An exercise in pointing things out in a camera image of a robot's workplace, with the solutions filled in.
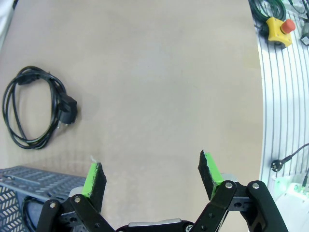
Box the aluminium slotted base plate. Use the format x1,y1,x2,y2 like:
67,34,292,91
252,0,309,184

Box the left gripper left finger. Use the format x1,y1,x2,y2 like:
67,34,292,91
36,161,115,232

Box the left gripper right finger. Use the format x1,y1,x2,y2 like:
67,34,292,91
192,150,289,232

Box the black power cable angled plug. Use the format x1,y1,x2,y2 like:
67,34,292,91
1,65,78,150

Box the dark cable bundle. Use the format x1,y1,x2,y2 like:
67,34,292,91
248,0,288,26

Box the blue-grey plastic basket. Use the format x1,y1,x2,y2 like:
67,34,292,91
0,165,87,232

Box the black mains plug with cord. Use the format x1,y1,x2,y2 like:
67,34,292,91
270,143,309,173

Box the yellow red emergency stop button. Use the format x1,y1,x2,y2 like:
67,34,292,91
265,16,296,50

